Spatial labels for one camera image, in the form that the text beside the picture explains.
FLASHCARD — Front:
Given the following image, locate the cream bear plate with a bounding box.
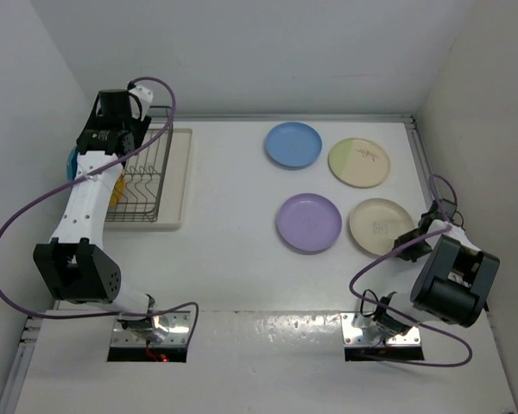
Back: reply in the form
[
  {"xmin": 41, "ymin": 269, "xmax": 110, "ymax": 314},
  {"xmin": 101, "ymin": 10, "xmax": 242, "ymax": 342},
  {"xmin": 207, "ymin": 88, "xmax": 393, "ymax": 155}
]
[{"xmin": 349, "ymin": 198, "xmax": 416, "ymax": 256}]

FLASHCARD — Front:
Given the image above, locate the teal polka dot plate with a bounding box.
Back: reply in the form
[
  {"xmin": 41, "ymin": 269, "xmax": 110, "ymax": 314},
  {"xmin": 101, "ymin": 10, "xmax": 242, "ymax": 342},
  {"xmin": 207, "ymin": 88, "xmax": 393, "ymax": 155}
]
[{"xmin": 66, "ymin": 147, "xmax": 79, "ymax": 182}]

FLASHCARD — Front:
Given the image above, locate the yellow polka dot plate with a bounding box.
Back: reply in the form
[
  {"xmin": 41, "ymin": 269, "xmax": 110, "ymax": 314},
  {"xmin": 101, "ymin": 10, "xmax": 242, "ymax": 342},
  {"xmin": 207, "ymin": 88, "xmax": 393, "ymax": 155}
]
[{"xmin": 109, "ymin": 171, "xmax": 125, "ymax": 208}]

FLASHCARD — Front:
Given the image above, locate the green and cream plate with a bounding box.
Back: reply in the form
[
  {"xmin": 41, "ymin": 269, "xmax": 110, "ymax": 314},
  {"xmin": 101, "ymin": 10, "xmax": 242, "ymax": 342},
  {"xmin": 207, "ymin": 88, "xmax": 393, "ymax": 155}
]
[{"xmin": 328, "ymin": 138, "xmax": 391, "ymax": 188}]

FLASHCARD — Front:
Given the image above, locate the purple plate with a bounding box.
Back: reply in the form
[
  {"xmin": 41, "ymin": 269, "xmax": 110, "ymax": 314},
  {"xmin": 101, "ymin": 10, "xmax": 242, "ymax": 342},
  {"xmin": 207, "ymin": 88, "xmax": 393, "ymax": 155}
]
[{"xmin": 275, "ymin": 193, "xmax": 343, "ymax": 254}]

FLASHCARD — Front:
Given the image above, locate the light blue plate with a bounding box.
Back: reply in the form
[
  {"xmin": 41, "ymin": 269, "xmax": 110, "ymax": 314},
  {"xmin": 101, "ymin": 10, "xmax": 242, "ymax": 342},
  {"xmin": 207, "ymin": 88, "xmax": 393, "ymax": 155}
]
[{"xmin": 264, "ymin": 122, "xmax": 323, "ymax": 169}]

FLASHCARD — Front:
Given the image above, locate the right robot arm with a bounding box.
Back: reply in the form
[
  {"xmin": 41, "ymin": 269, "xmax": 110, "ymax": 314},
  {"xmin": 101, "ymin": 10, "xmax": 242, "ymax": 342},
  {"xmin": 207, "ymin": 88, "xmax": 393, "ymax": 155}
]
[{"xmin": 368, "ymin": 199, "xmax": 500, "ymax": 340}]

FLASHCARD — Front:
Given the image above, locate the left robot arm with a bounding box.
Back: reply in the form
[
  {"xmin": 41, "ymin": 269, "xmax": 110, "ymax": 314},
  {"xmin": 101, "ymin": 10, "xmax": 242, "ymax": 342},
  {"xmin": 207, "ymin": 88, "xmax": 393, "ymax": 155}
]
[{"xmin": 33, "ymin": 85, "xmax": 168, "ymax": 344}]

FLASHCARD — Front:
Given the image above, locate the cream drip tray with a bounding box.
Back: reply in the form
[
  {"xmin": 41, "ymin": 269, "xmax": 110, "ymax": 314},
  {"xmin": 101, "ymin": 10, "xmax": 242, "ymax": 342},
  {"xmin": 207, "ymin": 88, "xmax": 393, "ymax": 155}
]
[{"xmin": 104, "ymin": 129, "xmax": 193, "ymax": 231}]

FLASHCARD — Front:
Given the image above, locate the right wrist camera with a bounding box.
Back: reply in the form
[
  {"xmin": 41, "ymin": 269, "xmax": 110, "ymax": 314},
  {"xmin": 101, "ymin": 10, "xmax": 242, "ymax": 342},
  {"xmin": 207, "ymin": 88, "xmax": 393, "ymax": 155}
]
[{"xmin": 436, "ymin": 198, "xmax": 464, "ymax": 227}]

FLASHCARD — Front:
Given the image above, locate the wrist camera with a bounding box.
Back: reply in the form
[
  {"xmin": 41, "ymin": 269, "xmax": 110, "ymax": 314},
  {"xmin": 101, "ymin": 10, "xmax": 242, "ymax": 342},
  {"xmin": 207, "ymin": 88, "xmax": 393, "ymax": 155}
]
[
  {"xmin": 436, "ymin": 198, "xmax": 464, "ymax": 227},
  {"xmin": 127, "ymin": 83, "xmax": 154, "ymax": 120}
]

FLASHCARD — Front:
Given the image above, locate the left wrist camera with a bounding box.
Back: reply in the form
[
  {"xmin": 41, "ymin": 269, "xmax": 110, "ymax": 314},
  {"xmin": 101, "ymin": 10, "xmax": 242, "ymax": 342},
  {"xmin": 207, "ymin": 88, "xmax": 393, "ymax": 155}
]
[{"xmin": 127, "ymin": 83, "xmax": 154, "ymax": 120}]

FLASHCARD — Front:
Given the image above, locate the grey wire dish rack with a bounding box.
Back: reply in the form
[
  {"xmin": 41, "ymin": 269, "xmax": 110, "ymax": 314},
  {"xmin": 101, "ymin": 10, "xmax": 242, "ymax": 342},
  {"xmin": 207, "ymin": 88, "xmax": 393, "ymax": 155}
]
[{"xmin": 106, "ymin": 127, "xmax": 173, "ymax": 224}]

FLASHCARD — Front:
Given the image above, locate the aluminium frame rail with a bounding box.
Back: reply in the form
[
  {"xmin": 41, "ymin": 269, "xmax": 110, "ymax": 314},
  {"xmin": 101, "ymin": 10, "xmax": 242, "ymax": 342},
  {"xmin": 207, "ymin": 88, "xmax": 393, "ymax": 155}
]
[{"xmin": 405, "ymin": 115, "xmax": 476, "ymax": 308}]

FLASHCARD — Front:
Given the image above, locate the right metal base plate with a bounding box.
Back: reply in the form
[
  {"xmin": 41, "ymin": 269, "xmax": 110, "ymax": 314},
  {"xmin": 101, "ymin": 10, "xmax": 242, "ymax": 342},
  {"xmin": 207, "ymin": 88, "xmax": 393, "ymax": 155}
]
[{"xmin": 340, "ymin": 311, "xmax": 422, "ymax": 349}]

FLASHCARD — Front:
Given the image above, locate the metal base plate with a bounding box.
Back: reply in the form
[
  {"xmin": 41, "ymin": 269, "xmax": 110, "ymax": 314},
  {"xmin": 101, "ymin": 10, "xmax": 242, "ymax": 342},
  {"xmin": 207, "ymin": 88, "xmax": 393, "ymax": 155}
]
[
  {"xmin": 111, "ymin": 311, "xmax": 192, "ymax": 348},
  {"xmin": 340, "ymin": 311, "xmax": 422, "ymax": 349}
]

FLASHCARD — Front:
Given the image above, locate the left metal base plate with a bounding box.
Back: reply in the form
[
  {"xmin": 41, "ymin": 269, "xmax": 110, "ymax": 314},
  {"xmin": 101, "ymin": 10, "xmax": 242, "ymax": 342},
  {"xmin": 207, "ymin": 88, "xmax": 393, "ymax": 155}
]
[{"xmin": 111, "ymin": 311, "xmax": 192, "ymax": 348}]

